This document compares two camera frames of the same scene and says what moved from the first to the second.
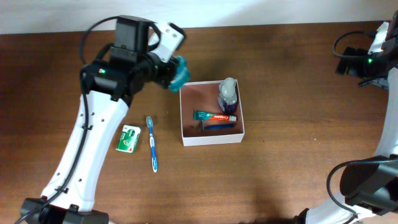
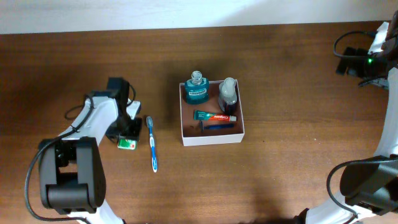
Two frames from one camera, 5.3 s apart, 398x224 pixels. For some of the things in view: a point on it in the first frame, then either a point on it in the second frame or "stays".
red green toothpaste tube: (208, 116) stays
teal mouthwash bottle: (183, 74) -> (196, 89)
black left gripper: (166, 78) -> (134, 134)
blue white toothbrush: (150, 124) stays
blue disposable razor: (219, 126) stays
